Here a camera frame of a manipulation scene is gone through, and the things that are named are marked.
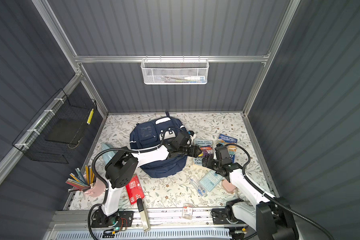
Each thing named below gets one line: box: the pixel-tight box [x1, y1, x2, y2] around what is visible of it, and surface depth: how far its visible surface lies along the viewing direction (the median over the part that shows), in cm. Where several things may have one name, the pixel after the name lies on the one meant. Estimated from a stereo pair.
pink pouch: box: [222, 179, 237, 192], surface depth 82 cm
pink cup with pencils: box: [65, 165, 106, 198], surface depth 77 cm
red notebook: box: [125, 174, 145, 205], surface depth 82 cm
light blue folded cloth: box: [101, 142, 118, 165], surface depth 93 cm
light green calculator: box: [199, 170, 224, 192], surface depth 86 cm
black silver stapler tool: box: [136, 198, 151, 232], surface depth 74 cm
